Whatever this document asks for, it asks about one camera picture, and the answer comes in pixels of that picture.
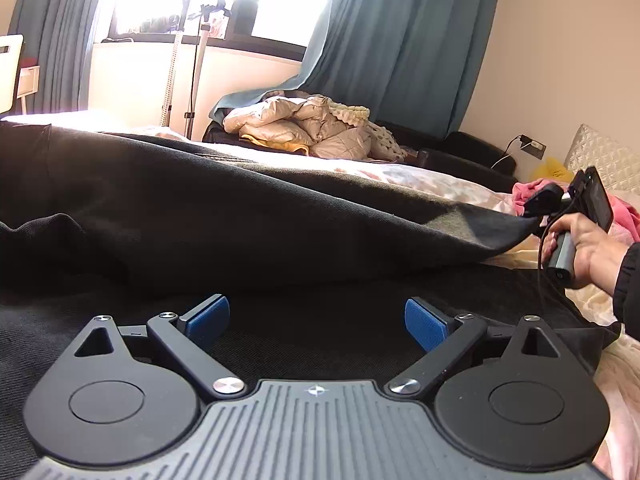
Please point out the person's right hand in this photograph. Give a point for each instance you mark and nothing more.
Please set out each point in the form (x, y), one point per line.
(598, 256)

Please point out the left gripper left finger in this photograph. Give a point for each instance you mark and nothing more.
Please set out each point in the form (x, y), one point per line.
(183, 342)

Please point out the white wooden chair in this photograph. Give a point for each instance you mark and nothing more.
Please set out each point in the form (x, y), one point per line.
(10, 54)

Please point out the pink fleece blanket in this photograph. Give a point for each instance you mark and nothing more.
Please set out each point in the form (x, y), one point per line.
(625, 226)

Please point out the quilted white headboard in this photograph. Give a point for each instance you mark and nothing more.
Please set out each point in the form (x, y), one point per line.
(618, 166)

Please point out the yellow pillow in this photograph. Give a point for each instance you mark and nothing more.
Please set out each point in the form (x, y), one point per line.
(552, 169)

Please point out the wall power outlet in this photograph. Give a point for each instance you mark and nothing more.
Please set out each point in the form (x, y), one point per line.
(532, 147)

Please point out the pastel bed sheet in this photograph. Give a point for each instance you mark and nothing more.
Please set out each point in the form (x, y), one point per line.
(519, 406)

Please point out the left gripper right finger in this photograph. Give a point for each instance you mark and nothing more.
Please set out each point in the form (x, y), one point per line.
(446, 342)

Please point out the beige quilted jacket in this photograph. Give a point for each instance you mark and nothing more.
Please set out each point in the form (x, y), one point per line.
(314, 125)

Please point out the dark framed window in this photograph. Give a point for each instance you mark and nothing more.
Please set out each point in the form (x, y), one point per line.
(280, 28)

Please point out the black sleeved right forearm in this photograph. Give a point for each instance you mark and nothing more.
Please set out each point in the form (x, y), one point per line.
(626, 298)

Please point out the right blue curtain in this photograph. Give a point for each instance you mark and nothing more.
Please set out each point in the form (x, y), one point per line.
(413, 63)

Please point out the black sofa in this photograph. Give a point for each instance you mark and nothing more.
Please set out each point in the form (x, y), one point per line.
(459, 155)

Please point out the left blue curtain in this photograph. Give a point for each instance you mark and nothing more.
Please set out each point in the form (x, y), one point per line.
(58, 34)

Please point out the blue curtain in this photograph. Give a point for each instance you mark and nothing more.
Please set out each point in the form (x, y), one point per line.
(58, 34)
(413, 63)

